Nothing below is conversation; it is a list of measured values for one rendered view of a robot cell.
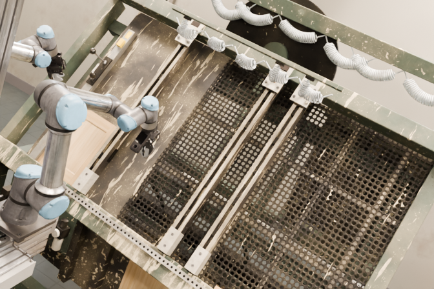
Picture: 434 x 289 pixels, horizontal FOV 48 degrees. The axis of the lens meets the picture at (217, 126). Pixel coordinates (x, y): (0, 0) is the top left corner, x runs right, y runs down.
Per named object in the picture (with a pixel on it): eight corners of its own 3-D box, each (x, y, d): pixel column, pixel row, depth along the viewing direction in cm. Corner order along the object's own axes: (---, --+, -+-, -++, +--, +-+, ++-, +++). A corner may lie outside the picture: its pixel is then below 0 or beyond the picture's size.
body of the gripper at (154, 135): (159, 140, 235) (161, 122, 227) (149, 151, 230) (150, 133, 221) (146, 133, 237) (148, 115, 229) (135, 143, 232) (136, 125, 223)
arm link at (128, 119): (111, 124, 214) (130, 113, 221) (128, 137, 209) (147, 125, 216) (110, 110, 209) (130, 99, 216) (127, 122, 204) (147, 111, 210)
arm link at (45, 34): (31, 28, 237) (47, 21, 241) (36, 46, 245) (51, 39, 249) (39, 37, 233) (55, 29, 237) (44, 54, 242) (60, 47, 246)
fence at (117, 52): (31, 157, 283) (28, 155, 280) (130, 32, 304) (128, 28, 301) (38, 161, 282) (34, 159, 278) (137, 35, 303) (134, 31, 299)
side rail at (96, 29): (9, 140, 298) (-1, 133, 288) (119, 4, 322) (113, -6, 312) (15, 145, 296) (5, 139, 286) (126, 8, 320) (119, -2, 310)
